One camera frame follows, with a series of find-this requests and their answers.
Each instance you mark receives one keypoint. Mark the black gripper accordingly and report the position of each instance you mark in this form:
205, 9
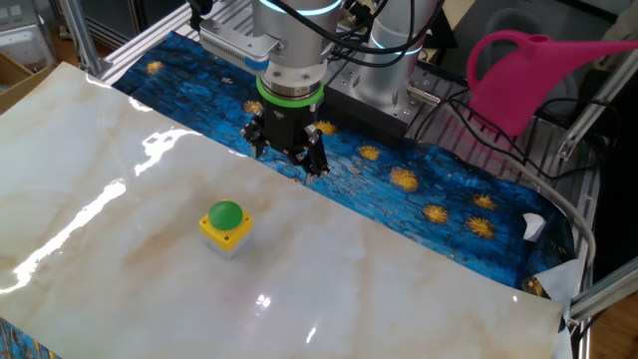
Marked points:
286, 124

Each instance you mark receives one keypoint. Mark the green button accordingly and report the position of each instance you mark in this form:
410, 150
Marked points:
225, 215

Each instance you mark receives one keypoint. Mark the black robot base pad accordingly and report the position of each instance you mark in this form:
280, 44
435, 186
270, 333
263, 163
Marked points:
359, 117

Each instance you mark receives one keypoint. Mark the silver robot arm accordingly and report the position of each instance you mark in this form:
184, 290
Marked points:
299, 45

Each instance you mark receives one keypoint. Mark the blue starry painting cloth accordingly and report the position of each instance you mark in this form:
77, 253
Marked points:
423, 179

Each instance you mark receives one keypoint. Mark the glossy marble pattern sheet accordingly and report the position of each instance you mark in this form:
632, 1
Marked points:
349, 279

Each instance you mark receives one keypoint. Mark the pink plastic watering can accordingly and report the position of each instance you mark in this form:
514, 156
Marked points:
513, 85

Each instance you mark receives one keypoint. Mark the open brown cardboard box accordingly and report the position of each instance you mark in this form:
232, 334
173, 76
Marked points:
20, 85

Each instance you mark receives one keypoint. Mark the grey metal case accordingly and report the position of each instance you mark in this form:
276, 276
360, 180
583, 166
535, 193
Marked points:
25, 35

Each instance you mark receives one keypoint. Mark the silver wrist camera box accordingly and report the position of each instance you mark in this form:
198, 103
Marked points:
229, 42

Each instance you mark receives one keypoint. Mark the aluminium frame post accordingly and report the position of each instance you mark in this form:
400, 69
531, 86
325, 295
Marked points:
80, 35
593, 109

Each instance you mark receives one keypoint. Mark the aluminium frame rail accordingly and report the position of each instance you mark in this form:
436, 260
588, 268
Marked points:
605, 294

